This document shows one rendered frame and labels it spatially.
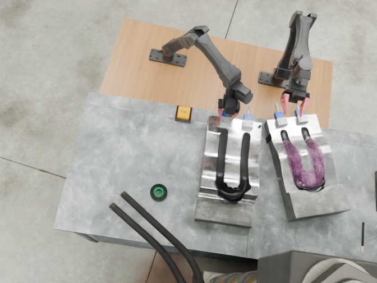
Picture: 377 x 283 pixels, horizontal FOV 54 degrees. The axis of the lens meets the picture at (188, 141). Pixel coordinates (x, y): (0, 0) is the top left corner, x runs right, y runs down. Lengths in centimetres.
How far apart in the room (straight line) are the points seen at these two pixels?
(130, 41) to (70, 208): 94
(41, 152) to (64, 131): 21
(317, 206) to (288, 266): 123
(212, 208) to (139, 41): 100
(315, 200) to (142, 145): 85
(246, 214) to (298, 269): 119
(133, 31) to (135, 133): 61
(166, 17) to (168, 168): 173
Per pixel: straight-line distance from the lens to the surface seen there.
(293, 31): 186
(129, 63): 206
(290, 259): 56
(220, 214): 172
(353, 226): 196
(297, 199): 176
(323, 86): 216
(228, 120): 179
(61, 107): 291
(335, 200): 183
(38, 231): 268
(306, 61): 157
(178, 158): 182
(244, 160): 178
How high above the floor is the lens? 253
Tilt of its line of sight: 69 degrees down
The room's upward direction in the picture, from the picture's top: 10 degrees clockwise
